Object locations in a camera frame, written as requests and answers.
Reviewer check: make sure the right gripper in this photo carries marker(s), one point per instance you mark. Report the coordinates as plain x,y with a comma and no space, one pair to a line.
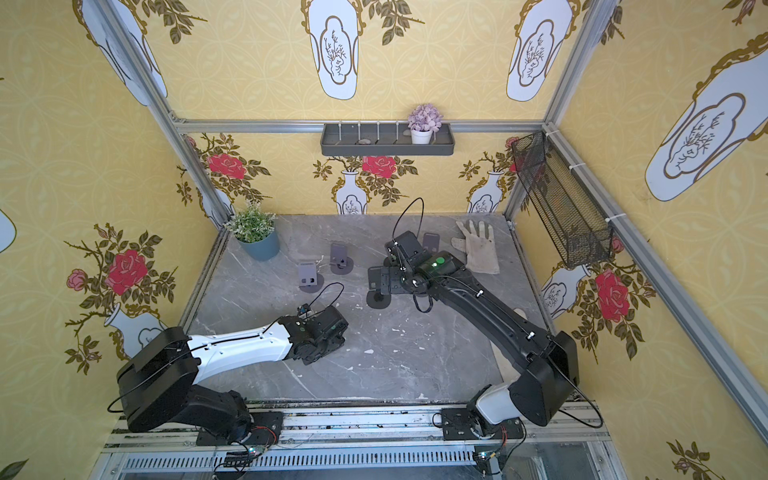
388,276

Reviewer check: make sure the black phone stand front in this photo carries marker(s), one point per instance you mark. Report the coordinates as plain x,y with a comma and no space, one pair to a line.
379,295

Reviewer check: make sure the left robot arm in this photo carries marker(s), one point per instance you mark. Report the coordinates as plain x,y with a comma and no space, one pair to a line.
162,383

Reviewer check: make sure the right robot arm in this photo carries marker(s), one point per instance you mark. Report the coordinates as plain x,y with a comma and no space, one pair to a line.
547,363

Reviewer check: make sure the grey work glove back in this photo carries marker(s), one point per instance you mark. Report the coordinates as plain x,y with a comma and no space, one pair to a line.
478,244

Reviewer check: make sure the cream leather work glove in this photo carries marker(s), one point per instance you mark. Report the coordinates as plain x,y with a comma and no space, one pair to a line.
507,370

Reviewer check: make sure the green plant blue pot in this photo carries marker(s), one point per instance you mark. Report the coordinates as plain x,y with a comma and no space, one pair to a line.
255,230

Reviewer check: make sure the purple flower white pot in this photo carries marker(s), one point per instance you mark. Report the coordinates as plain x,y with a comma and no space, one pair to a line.
424,121

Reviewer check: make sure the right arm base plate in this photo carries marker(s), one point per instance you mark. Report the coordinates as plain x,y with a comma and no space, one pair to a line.
460,423

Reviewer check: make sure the grey wall shelf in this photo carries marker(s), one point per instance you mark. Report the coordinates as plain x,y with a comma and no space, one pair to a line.
382,139

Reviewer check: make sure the aluminium frame rail front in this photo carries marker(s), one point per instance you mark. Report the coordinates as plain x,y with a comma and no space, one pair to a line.
359,441

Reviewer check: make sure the black wire mesh basket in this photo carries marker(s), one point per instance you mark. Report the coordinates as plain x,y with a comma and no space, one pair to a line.
570,215

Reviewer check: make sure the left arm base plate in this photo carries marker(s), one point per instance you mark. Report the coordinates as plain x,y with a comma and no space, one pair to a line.
265,431

